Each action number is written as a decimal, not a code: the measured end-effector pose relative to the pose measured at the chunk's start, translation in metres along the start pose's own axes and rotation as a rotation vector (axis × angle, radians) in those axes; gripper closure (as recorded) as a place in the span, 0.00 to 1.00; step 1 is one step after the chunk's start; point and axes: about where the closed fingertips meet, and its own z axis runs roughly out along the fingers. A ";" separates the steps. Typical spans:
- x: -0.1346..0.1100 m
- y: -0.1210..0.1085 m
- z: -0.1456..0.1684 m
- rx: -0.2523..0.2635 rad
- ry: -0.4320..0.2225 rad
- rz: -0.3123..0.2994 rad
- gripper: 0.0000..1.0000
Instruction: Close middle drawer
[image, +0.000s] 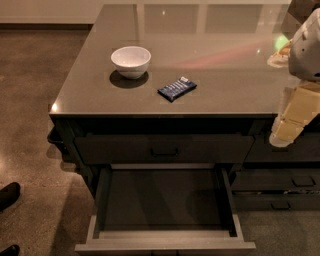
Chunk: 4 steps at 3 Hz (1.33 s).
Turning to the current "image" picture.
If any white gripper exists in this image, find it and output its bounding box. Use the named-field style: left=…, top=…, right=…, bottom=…
left=269, top=81, right=320, bottom=148

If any grey drawer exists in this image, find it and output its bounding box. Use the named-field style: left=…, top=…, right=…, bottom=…
left=74, top=134, right=254, bottom=164
left=231, top=169, right=320, bottom=191
left=233, top=194, right=320, bottom=211
left=75, top=167, right=256, bottom=256
left=246, top=133, right=320, bottom=163

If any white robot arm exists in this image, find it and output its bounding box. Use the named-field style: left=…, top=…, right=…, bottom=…
left=267, top=8, right=320, bottom=148

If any dark box on counter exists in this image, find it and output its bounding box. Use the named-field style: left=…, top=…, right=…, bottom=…
left=288, top=0, right=320, bottom=23

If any blue snack packet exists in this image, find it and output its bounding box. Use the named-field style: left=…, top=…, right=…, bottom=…
left=157, top=77, right=197, bottom=102

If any white ceramic bowl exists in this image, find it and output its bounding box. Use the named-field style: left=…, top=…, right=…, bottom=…
left=111, top=46, right=151, bottom=79

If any black shoe lower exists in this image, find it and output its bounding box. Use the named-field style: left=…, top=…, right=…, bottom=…
left=0, top=245, right=20, bottom=256

